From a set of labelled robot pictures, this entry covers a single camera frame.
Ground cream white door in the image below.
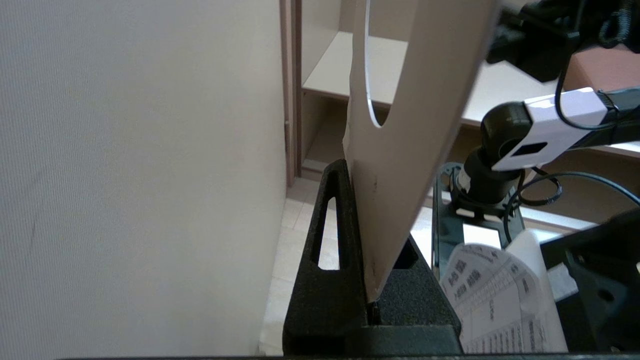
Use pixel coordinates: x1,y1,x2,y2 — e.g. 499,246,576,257
0,0,288,357

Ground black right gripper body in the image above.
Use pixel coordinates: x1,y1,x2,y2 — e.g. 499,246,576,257
486,7,583,83

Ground beige open shelf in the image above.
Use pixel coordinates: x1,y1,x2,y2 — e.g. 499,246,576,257
300,0,640,236

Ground blue do-not-disturb door hanger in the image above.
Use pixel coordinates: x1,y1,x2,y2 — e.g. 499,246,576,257
342,0,501,304

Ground thin black loose cables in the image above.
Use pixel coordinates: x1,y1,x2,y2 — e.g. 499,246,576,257
502,167,640,248

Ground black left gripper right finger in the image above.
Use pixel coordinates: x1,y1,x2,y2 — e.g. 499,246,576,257
372,235,463,355

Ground pale blue paper sheet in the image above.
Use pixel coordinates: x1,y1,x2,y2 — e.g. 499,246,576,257
505,229,546,281

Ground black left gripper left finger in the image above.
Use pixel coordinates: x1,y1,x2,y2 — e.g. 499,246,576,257
282,159,372,356

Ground printed table paper sheet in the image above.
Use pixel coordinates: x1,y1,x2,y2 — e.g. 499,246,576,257
440,243,568,353

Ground black robot torso frame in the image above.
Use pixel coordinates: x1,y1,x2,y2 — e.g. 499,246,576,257
431,102,533,281

